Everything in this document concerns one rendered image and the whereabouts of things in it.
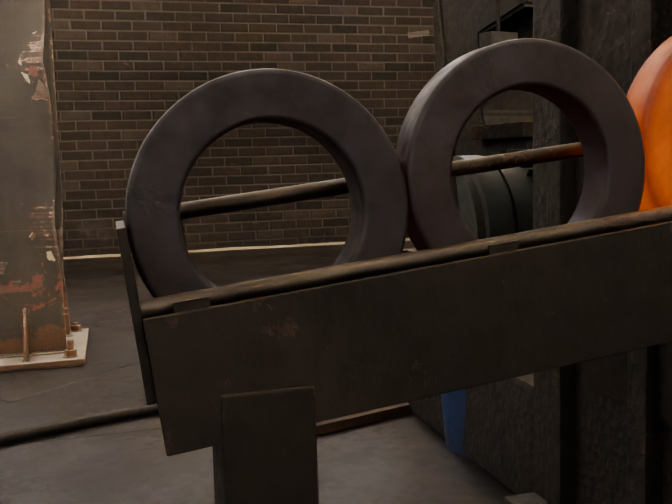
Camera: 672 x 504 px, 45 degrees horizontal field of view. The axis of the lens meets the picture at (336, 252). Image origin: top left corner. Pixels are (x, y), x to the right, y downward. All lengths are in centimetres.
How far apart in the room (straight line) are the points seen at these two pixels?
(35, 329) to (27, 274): 20
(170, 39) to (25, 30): 368
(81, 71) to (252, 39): 134
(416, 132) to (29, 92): 256
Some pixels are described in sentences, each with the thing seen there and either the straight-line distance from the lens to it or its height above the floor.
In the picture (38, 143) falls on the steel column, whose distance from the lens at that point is 304.
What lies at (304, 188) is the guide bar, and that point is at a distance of 59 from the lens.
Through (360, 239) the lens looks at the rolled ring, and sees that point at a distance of 54.
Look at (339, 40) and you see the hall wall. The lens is 693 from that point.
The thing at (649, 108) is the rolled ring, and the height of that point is 70.
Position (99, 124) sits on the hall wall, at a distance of 660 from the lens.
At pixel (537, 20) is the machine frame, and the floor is 90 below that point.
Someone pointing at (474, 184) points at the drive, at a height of 61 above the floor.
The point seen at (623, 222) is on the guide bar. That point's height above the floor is 62.
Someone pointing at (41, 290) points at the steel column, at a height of 25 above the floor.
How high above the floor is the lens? 67
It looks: 6 degrees down
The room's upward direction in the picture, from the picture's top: 2 degrees counter-clockwise
